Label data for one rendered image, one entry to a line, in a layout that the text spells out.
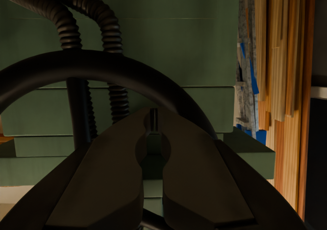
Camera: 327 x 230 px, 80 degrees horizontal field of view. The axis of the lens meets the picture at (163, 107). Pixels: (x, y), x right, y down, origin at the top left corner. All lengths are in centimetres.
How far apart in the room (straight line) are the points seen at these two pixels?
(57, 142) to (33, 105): 8
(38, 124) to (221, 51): 36
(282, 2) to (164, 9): 148
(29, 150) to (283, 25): 168
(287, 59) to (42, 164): 164
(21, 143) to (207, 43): 39
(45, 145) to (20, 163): 6
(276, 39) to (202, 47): 136
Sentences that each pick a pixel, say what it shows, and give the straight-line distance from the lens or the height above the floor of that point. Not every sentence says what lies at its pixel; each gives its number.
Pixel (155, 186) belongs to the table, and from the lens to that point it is 31.
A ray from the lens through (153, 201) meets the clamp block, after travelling 33.
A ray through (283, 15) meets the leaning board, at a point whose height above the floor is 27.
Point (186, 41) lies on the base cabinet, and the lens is 37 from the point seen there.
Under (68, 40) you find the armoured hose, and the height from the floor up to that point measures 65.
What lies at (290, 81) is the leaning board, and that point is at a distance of 172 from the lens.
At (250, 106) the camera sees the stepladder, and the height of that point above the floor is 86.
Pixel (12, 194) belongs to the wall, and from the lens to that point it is 424.
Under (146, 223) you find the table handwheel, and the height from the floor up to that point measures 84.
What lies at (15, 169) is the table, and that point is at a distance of 49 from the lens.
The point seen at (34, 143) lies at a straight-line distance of 45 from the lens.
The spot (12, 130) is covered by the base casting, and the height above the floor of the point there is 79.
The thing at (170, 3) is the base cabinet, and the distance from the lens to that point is 39.
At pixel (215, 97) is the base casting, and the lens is 38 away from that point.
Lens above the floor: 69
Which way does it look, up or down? 9 degrees up
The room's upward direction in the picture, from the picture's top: 179 degrees clockwise
